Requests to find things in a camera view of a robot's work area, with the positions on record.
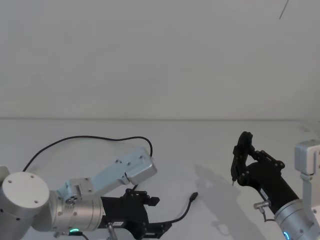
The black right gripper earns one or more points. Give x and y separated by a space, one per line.
267 180

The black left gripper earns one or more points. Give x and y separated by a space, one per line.
125 212

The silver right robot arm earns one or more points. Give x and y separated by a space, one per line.
292 217

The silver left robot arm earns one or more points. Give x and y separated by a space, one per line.
25 195

